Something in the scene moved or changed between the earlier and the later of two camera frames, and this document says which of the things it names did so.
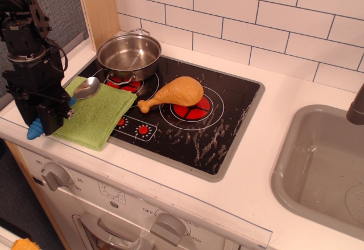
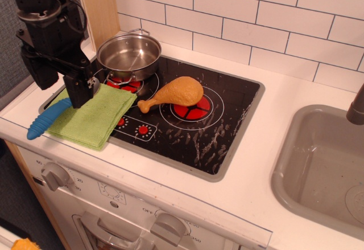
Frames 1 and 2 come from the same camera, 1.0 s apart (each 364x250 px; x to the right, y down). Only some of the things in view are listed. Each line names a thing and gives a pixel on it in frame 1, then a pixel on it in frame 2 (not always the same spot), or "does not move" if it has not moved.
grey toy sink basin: x=318 y=169 does not move
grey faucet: x=355 y=114 does not move
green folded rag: x=95 y=117 does not move
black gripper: x=42 y=82 -> x=51 y=36
